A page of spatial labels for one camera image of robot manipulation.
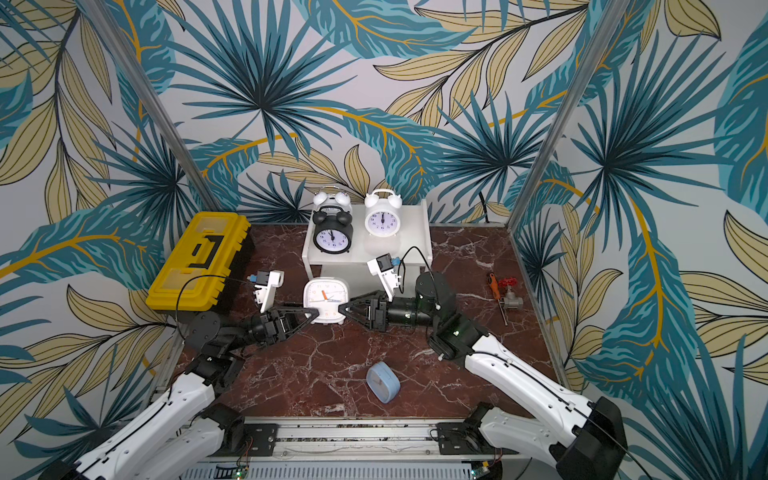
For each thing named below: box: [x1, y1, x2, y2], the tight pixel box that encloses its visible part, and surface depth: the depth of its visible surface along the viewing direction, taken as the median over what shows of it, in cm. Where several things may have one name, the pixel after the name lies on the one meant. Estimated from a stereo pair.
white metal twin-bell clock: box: [313, 192, 353, 213], surface depth 69 cm
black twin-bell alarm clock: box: [312, 205, 354, 255], surface depth 66 cm
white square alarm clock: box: [303, 276, 349, 325], surface depth 61 cm
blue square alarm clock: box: [366, 361, 401, 404], surface depth 78 cm
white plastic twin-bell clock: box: [364, 189, 403, 238], surface depth 69 cm
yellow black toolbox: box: [146, 212, 255, 314], surface depth 90 cm
